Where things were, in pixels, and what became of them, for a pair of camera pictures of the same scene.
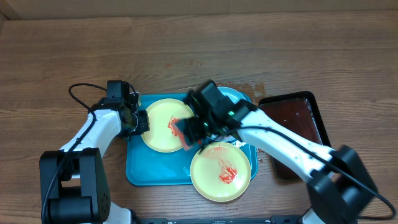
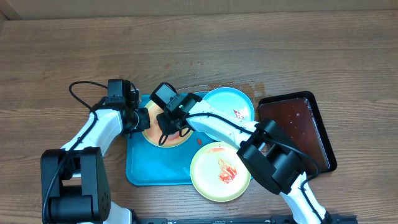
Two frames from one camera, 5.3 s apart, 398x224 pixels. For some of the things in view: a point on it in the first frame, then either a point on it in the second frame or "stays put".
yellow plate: [221, 172] stays put
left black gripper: [143, 126] stays put
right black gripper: [189, 132] -> [168, 125]
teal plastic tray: [147, 167] stays put
